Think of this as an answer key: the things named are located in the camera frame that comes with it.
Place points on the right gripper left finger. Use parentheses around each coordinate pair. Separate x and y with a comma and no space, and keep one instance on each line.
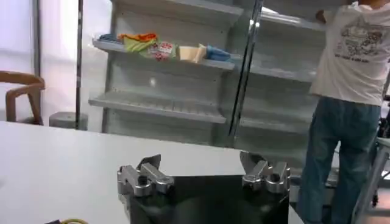
(146,176)

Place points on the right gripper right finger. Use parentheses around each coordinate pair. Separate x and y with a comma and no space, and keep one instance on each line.
(262,175)

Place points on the grey shelf with folded clothes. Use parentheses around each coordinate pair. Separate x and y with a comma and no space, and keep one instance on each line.
(158,103)

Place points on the grey round stool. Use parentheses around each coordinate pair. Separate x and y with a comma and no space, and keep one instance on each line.
(64,120)

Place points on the empty grey metal shelf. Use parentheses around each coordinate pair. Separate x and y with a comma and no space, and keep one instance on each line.
(280,76)

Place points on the black metal pole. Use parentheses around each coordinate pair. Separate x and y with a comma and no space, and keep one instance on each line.
(79,61)

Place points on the person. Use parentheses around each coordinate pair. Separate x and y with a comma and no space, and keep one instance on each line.
(350,61)

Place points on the brown wooden armchair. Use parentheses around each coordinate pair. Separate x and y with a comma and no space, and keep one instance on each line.
(21,79)

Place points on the silver metal frame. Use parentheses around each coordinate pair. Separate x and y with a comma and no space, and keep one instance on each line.
(371,182)

